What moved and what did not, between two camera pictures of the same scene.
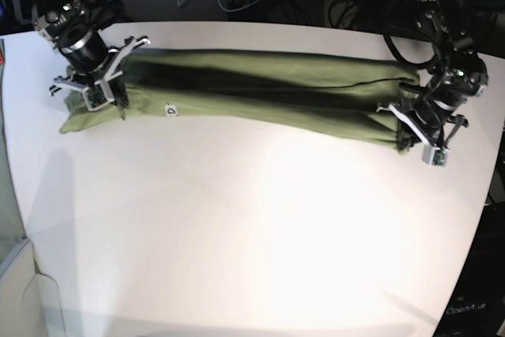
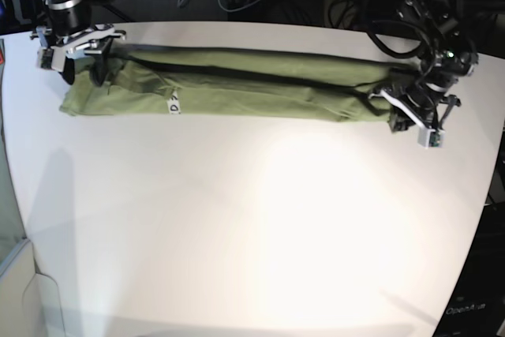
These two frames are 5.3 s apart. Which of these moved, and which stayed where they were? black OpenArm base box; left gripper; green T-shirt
Moved: left gripper; green T-shirt
Stayed: black OpenArm base box
